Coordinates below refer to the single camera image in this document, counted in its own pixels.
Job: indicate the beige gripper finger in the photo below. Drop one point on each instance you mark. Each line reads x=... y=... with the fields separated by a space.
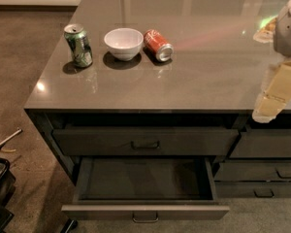
x=266 y=109
x=280 y=85

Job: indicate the dark drawer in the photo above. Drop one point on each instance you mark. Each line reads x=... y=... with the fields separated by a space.
x=145 y=190
x=263 y=143
x=145 y=140
x=253 y=172
x=253 y=189

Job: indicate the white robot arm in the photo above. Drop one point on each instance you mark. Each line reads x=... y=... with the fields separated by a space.
x=278 y=32

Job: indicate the red soda can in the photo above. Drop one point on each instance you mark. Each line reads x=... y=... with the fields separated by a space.
x=158 y=45

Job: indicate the white bowl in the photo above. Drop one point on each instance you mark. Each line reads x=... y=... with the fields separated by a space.
x=124 y=43

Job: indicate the green soda can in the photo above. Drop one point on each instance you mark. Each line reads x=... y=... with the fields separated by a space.
x=77 y=40

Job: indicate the black object on floor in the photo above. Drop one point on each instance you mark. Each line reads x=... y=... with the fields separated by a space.
x=69 y=225

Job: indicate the metal rod on floor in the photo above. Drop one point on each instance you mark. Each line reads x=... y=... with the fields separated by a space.
x=2 y=143

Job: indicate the black cart with items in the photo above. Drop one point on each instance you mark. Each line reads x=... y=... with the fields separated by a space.
x=7 y=188

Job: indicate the dark counter cabinet frame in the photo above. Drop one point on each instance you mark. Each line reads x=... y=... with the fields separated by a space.
x=49 y=120

